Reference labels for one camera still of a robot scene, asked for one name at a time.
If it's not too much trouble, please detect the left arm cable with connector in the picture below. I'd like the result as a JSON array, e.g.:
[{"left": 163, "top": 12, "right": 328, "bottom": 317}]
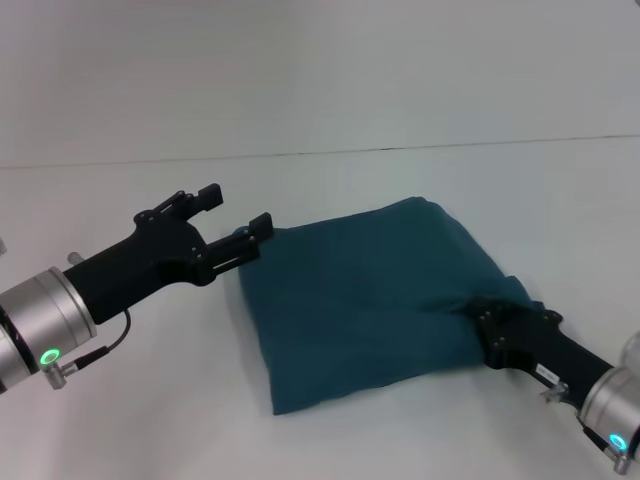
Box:
[{"left": 41, "top": 308, "right": 133, "bottom": 392}]

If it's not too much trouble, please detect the teal t-shirt with FREE print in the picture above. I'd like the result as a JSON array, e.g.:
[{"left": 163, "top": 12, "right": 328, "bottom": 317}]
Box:
[{"left": 231, "top": 196, "right": 547, "bottom": 417}]

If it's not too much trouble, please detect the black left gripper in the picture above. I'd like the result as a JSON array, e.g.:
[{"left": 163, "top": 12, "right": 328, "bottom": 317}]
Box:
[{"left": 62, "top": 182, "right": 274, "bottom": 327}]

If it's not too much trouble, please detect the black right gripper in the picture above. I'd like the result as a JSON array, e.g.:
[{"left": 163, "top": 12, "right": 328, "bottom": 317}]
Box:
[{"left": 469, "top": 295, "right": 617, "bottom": 407}]

